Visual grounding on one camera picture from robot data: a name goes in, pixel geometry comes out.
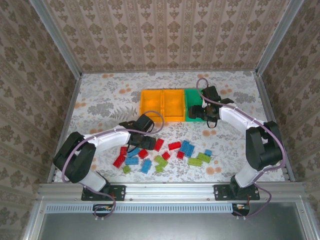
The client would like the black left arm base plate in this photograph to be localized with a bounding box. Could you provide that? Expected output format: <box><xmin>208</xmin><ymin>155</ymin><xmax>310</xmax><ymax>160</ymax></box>
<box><xmin>81</xmin><ymin>184</ymin><xmax>126</xmax><ymax>202</ymax></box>

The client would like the white slotted cable duct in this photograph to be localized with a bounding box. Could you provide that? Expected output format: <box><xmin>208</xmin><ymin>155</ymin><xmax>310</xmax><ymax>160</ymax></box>
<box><xmin>45</xmin><ymin>202</ymin><xmax>251</xmax><ymax>214</ymax></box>

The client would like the green plastic bin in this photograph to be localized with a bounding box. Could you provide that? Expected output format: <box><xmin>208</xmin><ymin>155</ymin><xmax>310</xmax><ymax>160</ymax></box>
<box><xmin>184</xmin><ymin>87</ymin><xmax>209</xmax><ymax>123</ymax></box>

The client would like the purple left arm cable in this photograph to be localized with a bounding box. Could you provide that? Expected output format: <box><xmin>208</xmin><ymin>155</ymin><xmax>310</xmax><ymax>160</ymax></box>
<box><xmin>61</xmin><ymin>110</ymin><xmax>165</xmax><ymax>221</ymax></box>

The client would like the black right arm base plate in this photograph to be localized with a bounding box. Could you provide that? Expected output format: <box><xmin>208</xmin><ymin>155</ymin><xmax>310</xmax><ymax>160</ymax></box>
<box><xmin>213</xmin><ymin>184</ymin><xmax>261</xmax><ymax>201</ymax></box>

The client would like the grey metal sheet panel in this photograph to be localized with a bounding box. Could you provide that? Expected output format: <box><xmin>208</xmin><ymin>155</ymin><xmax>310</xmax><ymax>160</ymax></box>
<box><xmin>37</xmin><ymin>202</ymin><xmax>312</xmax><ymax>240</ymax></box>

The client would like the orange plastic bin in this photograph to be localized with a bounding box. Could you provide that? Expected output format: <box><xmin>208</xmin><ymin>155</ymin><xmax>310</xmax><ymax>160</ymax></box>
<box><xmin>139</xmin><ymin>89</ymin><xmax>165</xmax><ymax>123</ymax></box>
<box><xmin>161</xmin><ymin>88</ymin><xmax>187</xmax><ymax>123</ymax></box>

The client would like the aluminium side rail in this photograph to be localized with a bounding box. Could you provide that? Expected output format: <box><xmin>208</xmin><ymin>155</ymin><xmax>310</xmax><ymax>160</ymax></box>
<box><xmin>46</xmin><ymin>73</ymin><xmax>83</xmax><ymax>184</ymax></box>
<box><xmin>252</xmin><ymin>71</ymin><xmax>296</xmax><ymax>183</ymax></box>

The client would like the floral patterned table cloth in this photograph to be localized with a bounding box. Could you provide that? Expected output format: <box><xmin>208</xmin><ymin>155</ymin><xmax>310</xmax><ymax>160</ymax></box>
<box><xmin>53</xmin><ymin>71</ymin><xmax>287</xmax><ymax>183</ymax></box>

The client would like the aluminium lower frame bar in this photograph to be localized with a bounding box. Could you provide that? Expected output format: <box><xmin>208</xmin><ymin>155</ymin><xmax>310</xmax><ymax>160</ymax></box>
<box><xmin>22</xmin><ymin>196</ymin><xmax>48</xmax><ymax>240</ymax></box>
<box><xmin>296</xmin><ymin>197</ymin><xmax>320</xmax><ymax>240</ymax></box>

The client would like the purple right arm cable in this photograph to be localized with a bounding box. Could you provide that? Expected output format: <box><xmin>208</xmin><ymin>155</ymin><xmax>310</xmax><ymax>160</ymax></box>
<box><xmin>195</xmin><ymin>77</ymin><xmax>286</xmax><ymax>221</ymax></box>

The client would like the aluminium frame post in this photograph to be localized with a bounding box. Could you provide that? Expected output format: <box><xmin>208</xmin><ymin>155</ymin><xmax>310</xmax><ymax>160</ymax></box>
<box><xmin>255</xmin><ymin>0</ymin><xmax>306</xmax><ymax>76</ymax></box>
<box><xmin>29</xmin><ymin>0</ymin><xmax>83</xmax><ymax>78</ymax></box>

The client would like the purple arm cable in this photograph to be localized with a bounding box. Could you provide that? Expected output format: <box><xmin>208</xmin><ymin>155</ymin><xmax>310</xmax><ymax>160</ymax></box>
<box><xmin>61</xmin><ymin>110</ymin><xmax>165</xmax><ymax>221</ymax></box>
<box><xmin>195</xmin><ymin>77</ymin><xmax>286</xmax><ymax>221</ymax></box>

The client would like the long aluminium frame rail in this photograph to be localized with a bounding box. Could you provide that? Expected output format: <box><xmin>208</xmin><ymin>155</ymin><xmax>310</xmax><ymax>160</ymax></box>
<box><xmin>37</xmin><ymin>182</ymin><xmax>308</xmax><ymax>201</ymax></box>

